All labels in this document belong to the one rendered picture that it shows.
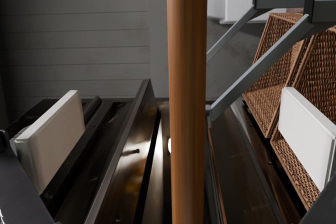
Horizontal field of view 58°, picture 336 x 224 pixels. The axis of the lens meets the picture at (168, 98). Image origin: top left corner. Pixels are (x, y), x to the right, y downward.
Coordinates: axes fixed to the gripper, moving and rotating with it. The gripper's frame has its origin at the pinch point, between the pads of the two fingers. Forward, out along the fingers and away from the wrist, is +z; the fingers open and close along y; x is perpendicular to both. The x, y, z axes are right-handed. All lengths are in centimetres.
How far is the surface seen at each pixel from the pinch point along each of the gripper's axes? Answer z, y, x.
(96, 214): 38, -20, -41
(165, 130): 154, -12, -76
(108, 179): 52, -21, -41
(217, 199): 14.5, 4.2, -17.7
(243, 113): 134, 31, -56
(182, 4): 4.9, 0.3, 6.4
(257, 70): 44.1, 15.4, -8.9
